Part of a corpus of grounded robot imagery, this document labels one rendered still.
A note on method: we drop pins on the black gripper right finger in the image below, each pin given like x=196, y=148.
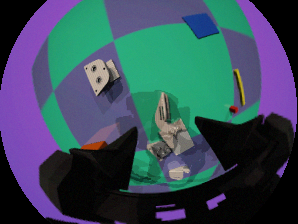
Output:
x=226, y=140

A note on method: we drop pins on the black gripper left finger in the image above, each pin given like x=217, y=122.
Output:
x=115, y=160

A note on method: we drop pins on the yellow curved bar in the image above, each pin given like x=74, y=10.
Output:
x=240, y=86

